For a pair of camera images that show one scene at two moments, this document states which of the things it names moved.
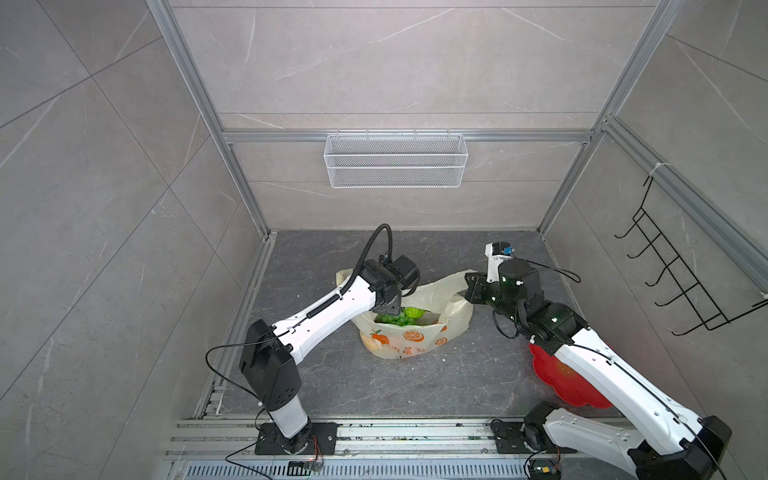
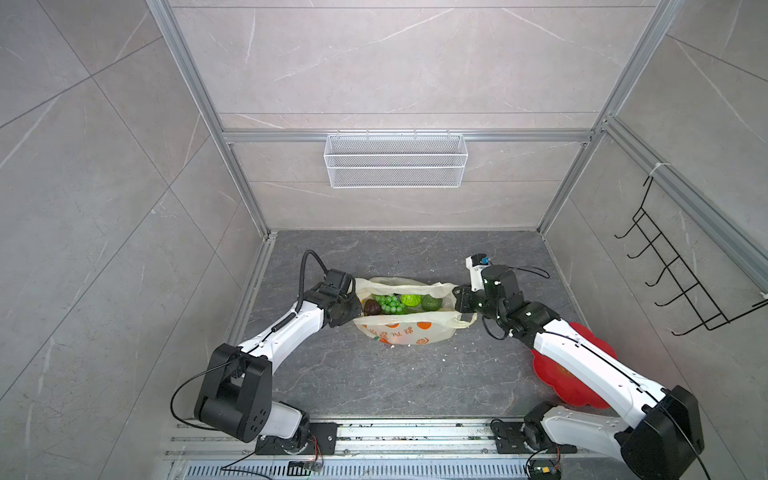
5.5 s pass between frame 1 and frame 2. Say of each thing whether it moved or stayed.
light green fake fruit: moved
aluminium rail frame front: stayed
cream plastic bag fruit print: moved
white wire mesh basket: stayed
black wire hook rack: stayed
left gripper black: moved
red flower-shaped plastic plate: stayed
